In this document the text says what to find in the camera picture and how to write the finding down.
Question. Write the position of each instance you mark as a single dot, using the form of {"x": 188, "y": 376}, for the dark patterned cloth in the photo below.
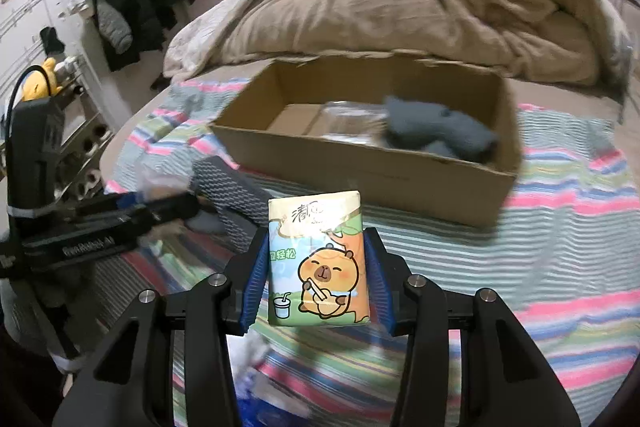
{"x": 230, "y": 192}

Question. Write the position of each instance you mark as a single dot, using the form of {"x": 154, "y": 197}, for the yellow plush toy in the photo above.
{"x": 37, "y": 82}

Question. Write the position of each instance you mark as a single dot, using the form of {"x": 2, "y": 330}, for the small grey cloth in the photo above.
{"x": 206, "y": 221}

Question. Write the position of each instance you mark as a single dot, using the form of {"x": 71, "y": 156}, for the grey puffer jacket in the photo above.
{"x": 114, "y": 27}

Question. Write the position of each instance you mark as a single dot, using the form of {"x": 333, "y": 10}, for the striped bed blanket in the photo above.
{"x": 525, "y": 232}

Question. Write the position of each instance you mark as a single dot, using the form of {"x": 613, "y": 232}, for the white metal shelf rack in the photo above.
{"x": 75, "y": 107}

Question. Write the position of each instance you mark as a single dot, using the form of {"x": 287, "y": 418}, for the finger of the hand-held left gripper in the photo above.
{"x": 150, "y": 206}

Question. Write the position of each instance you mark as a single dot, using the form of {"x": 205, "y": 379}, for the blue packet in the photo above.
{"x": 245, "y": 407}

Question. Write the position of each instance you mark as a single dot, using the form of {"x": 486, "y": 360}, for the grey blue sock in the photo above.
{"x": 435, "y": 127}

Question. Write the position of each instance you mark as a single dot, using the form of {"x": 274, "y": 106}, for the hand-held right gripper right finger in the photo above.
{"x": 381, "y": 279}

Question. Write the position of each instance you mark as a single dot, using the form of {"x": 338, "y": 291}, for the brown cardboard box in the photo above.
{"x": 380, "y": 142}

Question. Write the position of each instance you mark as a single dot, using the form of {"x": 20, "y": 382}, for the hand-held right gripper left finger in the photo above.
{"x": 256, "y": 279}

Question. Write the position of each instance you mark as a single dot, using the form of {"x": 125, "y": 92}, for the clear plastic bag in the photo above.
{"x": 350, "y": 122}

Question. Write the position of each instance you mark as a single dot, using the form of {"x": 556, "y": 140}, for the cartoon print tissue pack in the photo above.
{"x": 320, "y": 257}

